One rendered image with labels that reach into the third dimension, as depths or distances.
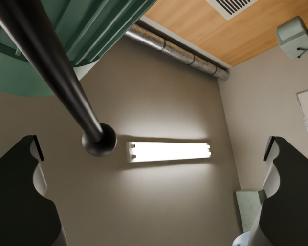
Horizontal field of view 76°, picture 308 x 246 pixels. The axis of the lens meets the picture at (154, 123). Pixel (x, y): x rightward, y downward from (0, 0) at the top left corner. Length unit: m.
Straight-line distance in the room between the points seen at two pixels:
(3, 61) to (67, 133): 1.39
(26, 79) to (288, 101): 3.07
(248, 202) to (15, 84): 2.97
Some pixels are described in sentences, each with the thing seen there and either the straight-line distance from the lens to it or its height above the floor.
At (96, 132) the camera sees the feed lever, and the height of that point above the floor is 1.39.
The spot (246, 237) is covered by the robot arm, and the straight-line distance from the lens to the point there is 0.45.
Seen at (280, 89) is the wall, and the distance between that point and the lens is 3.21.
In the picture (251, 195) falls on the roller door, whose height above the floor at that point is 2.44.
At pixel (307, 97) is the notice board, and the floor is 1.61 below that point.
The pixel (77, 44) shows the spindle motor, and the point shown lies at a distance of 0.19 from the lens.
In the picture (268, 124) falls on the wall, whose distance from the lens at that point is 3.18.
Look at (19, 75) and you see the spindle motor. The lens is 0.23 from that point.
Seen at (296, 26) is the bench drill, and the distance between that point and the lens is 2.25.
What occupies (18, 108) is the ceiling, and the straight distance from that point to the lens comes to 1.56.
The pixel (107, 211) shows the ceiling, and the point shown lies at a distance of 1.68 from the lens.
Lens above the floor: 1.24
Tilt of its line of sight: 44 degrees up
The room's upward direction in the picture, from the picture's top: 111 degrees counter-clockwise
